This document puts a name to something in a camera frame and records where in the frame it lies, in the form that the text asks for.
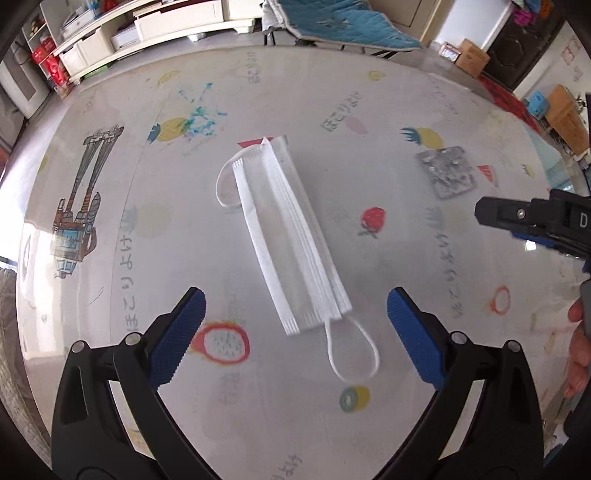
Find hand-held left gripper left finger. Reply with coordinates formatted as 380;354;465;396
51;286;218;480

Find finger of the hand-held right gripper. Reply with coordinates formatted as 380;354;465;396
510;227;591;257
475;196;550;230

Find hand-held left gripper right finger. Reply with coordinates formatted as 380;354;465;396
376;286;546;480

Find silver blister pack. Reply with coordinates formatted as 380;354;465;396
416;146;477;200

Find white face mask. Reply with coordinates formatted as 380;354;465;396
215;136;380;384

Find person's right hand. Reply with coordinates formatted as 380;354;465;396
564;298;591;398

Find blue checked mat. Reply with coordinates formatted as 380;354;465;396
538;138;591;195

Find red floor mat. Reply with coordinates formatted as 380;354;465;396
478;74;543;134

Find small blue box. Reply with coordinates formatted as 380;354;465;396
526;91;548;117

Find small cardboard box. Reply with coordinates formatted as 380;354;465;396
457;39;491;78

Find black cabinet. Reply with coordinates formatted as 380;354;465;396
485;14;565;91

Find white wardrobe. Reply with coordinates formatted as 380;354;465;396
369;0;514;48

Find blue quilted cushion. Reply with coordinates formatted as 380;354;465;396
263;0;424;52

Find red packages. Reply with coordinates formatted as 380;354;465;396
31;39;70;88

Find white low cabinet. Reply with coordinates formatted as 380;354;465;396
53;0;259;84

